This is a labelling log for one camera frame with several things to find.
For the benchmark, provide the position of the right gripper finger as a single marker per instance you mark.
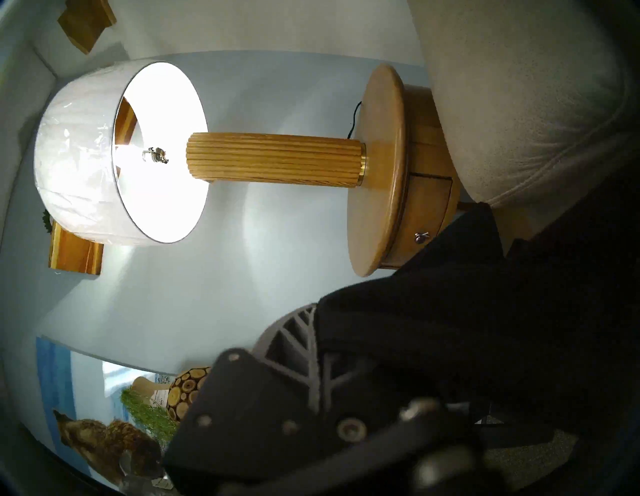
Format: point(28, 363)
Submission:
point(295, 345)

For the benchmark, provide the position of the black hooded jacket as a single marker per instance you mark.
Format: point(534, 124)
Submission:
point(475, 310)

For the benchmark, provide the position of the beige leather three-seat sofa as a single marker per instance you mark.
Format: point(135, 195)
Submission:
point(520, 100)

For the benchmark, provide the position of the log slice decorative vase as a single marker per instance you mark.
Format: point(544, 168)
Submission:
point(185, 392)

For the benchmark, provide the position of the green grass plant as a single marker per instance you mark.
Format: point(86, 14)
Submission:
point(150, 415)

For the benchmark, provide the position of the round wooden side table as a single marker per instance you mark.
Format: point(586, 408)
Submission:
point(375, 200)

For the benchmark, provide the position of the white shade wooden table lamp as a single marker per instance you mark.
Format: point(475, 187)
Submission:
point(275, 160)

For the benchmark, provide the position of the blue poster with brown animal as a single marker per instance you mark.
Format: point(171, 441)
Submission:
point(65, 380)

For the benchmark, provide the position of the curved wooden corner shelf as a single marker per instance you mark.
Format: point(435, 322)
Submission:
point(75, 252)

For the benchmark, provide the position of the small green shelf plant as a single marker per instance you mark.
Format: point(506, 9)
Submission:
point(47, 221)

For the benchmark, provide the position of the small wooden wall shelf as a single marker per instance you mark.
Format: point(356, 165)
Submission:
point(85, 22)

